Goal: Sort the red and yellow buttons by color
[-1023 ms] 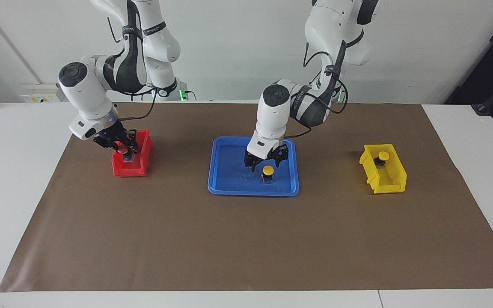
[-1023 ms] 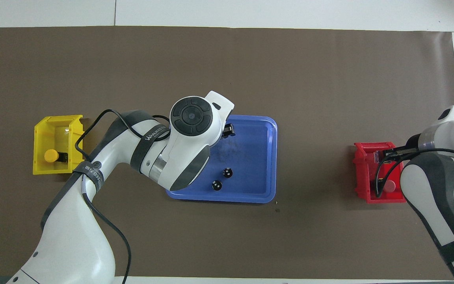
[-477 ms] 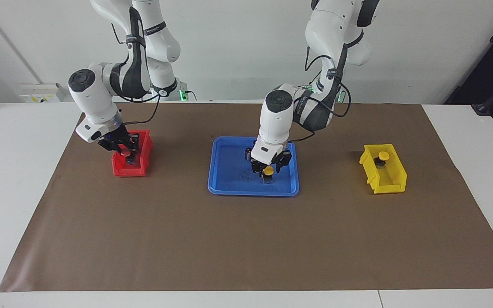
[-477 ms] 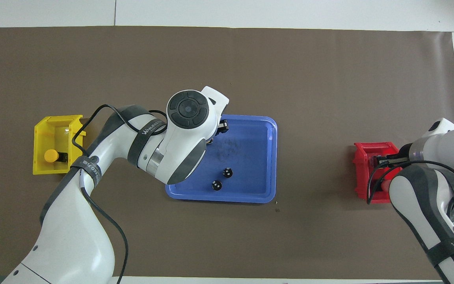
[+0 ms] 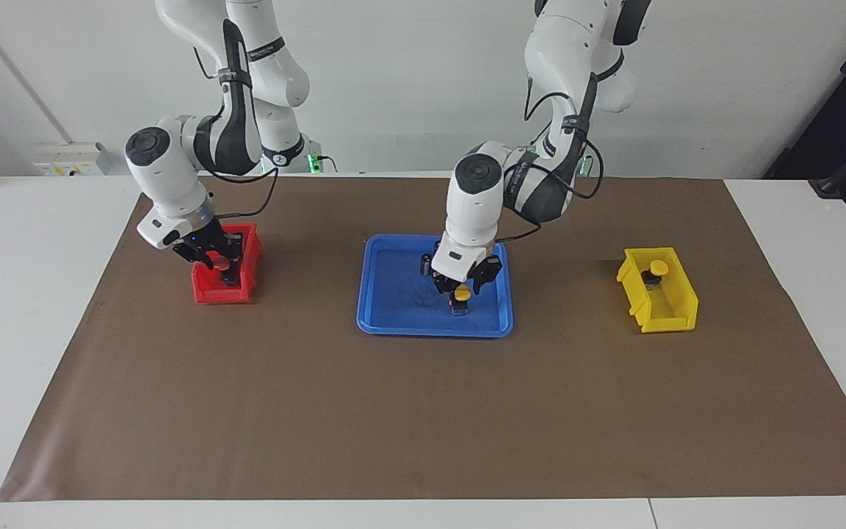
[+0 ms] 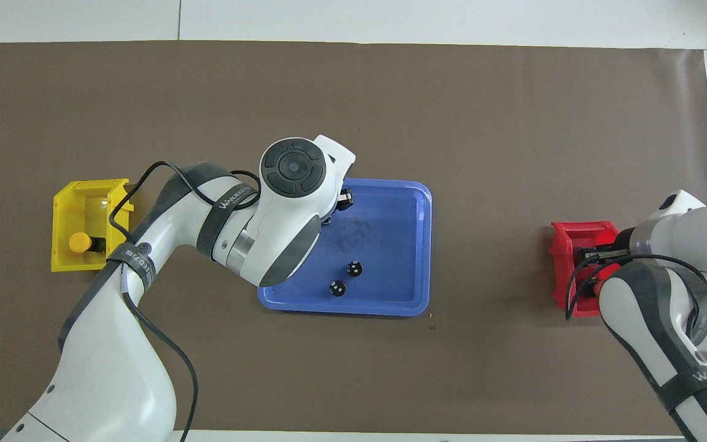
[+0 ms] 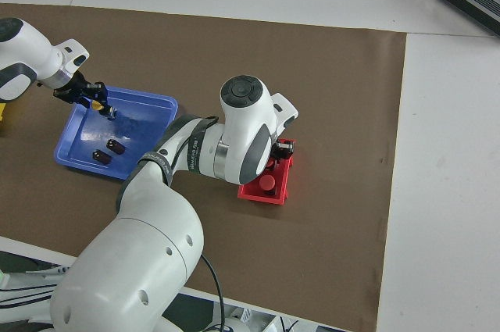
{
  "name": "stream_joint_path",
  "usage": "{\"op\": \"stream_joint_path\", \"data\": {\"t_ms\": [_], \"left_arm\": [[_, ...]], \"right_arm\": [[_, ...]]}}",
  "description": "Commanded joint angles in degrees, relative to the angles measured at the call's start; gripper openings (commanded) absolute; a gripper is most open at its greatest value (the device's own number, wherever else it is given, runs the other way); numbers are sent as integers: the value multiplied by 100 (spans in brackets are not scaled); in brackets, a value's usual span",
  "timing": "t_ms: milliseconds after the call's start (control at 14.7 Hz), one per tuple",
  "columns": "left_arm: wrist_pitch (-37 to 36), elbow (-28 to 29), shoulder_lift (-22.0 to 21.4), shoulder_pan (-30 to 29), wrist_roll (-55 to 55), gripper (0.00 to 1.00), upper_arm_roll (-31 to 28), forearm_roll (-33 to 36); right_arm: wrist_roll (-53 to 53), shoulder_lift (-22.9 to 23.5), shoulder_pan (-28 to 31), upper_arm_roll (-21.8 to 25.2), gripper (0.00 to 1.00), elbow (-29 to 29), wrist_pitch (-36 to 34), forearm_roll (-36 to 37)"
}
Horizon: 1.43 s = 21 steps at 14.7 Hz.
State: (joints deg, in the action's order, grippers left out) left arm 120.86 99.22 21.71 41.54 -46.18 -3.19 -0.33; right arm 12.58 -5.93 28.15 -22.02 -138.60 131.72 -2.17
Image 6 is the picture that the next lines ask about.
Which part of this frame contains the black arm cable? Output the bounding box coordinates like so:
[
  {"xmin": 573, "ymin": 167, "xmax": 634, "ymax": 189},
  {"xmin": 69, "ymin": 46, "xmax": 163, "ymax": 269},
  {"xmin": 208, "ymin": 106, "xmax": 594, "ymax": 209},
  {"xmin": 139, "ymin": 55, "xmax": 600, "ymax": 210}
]
[
  {"xmin": 107, "ymin": 160, "xmax": 263, "ymax": 442},
  {"xmin": 565, "ymin": 254, "xmax": 707, "ymax": 321}
]

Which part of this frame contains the brown table mat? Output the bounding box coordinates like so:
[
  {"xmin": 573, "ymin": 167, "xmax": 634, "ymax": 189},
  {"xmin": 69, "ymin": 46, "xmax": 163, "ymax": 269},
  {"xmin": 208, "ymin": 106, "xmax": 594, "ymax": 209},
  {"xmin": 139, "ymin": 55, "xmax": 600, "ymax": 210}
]
[{"xmin": 0, "ymin": 41, "xmax": 707, "ymax": 435}]

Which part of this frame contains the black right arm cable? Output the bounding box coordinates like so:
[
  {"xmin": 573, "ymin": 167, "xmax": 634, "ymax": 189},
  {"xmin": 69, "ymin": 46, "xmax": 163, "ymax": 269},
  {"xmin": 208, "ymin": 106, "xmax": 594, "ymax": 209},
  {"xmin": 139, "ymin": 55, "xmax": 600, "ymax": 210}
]
[{"xmin": 565, "ymin": 254, "xmax": 707, "ymax": 321}]

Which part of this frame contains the yellow push button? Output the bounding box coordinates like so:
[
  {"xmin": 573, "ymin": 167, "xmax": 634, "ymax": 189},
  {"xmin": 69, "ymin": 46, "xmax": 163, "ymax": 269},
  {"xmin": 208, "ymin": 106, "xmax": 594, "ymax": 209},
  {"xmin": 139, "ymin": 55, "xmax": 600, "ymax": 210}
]
[{"xmin": 68, "ymin": 232, "xmax": 107, "ymax": 254}]

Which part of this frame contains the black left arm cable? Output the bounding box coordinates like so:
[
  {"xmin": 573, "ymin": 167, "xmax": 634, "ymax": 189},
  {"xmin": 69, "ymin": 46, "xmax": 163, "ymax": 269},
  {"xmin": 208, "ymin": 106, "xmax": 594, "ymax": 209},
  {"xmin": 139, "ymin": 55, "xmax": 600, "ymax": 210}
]
[{"xmin": 107, "ymin": 160, "xmax": 263, "ymax": 442}]

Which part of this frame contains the blue plastic tray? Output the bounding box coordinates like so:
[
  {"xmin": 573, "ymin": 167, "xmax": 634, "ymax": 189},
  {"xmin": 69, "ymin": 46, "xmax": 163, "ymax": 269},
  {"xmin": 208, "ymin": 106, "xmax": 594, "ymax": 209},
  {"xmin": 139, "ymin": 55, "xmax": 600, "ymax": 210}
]
[{"xmin": 257, "ymin": 178, "xmax": 433, "ymax": 317}]

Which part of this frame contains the yellow plastic bin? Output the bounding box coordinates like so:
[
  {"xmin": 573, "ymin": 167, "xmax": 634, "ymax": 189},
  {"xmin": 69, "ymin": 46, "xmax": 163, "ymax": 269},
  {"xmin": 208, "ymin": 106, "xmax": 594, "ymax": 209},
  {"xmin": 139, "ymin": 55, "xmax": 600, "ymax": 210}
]
[{"xmin": 51, "ymin": 179, "xmax": 135, "ymax": 273}]

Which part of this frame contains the red plastic bin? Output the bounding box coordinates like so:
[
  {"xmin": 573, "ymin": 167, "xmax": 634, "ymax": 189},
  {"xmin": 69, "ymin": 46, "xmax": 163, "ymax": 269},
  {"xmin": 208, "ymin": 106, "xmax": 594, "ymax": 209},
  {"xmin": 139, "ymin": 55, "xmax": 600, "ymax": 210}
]
[{"xmin": 548, "ymin": 220, "xmax": 623, "ymax": 317}]

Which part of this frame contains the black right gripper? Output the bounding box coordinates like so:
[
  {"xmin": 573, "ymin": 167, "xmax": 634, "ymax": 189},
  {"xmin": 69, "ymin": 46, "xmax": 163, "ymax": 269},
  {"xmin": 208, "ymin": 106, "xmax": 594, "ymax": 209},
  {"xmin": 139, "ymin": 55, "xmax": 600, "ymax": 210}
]
[{"xmin": 584, "ymin": 244, "xmax": 632, "ymax": 265}]

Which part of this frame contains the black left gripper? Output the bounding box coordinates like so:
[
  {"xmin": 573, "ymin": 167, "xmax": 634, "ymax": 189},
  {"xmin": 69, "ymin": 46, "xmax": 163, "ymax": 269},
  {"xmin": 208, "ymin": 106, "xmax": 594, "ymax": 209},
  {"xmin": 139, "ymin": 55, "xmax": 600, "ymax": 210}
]
[{"xmin": 322, "ymin": 187, "xmax": 355, "ymax": 225}]

